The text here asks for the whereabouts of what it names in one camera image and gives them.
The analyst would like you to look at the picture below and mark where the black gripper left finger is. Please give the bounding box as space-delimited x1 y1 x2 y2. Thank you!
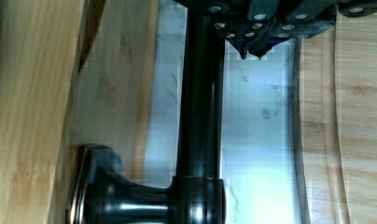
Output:
174 0 283 61

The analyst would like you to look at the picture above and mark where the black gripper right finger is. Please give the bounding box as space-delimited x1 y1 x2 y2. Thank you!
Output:
246 0 377 58

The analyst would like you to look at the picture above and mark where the black drawer handle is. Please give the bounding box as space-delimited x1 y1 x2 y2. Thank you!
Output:
65 8 226 224

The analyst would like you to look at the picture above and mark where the bamboo cabinet top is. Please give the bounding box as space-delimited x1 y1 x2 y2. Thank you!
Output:
293 13 377 224

